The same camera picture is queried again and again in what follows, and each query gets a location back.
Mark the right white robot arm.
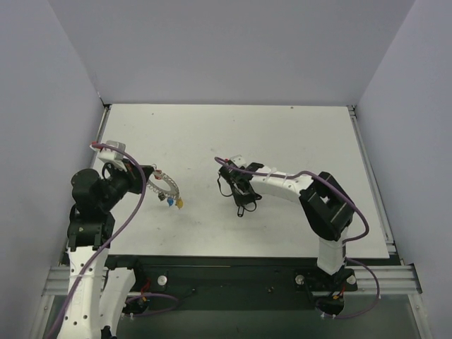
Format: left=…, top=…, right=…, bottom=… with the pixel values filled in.
left=215, top=155, right=356, bottom=293

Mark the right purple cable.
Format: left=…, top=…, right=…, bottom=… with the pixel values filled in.
left=214, top=156, right=382, bottom=321

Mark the aluminium frame rail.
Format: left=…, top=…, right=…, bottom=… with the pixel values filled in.
left=44, top=104, right=422, bottom=310

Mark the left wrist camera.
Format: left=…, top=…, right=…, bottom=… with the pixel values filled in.
left=90, top=141, right=126, bottom=171

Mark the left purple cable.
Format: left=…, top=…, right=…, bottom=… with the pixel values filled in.
left=45, top=142, right=156, bottom=339

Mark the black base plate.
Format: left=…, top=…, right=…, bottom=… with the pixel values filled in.
left=58, top=254, right=357, bottom=321

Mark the key with black tag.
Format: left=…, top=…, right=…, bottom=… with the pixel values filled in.
left=237, top=202, right=257, bottom=218

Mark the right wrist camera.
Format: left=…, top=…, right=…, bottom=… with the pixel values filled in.
left=225, top=155, right=246, bottom=169

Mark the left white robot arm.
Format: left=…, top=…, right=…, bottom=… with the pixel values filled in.
left=49, top=160, right=154, bottom=338

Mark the purple cable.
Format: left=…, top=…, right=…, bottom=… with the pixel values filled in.
left=45, top=142, right=156, bottom=339
left=214, top=156, right=382, bottom=321

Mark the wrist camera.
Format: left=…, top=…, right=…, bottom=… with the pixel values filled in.
left=90, top=141, right=126, bottom=171
left=225, top=155, right=246, bottom=169

